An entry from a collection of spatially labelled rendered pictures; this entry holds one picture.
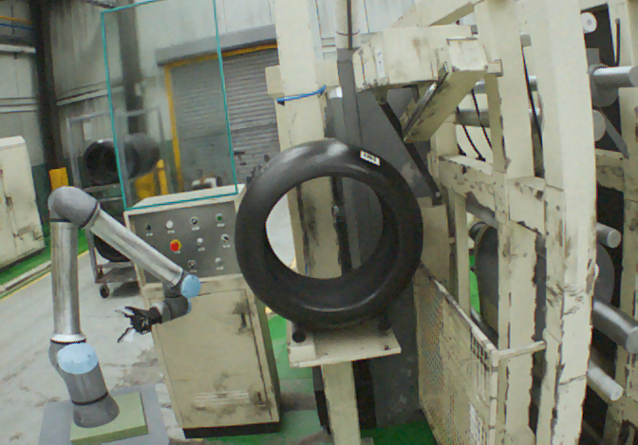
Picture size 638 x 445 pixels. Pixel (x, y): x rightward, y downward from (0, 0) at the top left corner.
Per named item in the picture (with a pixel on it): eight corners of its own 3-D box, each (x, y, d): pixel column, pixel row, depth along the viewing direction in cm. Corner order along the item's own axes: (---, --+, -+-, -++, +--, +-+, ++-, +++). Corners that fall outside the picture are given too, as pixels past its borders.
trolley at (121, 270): (142, 263, 631) (118, 114, 596) (192, 260, 621) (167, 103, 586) (91, 300, 499) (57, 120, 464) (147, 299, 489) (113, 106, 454)
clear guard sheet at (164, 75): (125, 210, 228) (102, 11, 210) (238, 194, 230) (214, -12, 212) (124, 211, 226) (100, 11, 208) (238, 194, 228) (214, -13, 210)
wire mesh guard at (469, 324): (419, 401, 214) (410, 254, 201) (422, 400, 214) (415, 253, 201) (480, 542, 126) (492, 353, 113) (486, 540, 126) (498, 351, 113)
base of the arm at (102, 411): (73, 432, 153) (64, 408, 151) (73, 408, 170) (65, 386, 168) (121, 421, 160) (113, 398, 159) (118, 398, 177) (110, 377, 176)
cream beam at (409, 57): (355, 93, 185) (349, 54, 182) (422, 87, 186) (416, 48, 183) (386, 85, 125) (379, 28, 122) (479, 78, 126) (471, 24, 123)
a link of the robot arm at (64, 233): (58, 385, 164) (50, 185, 164) (48, 371, 177) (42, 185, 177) (95, 381, 175) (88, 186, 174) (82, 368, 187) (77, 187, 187)
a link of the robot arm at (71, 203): (73, 178, 159) (209, 280, 198) (65, 179, 169) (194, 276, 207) (55, 207, 155) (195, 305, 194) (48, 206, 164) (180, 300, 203)
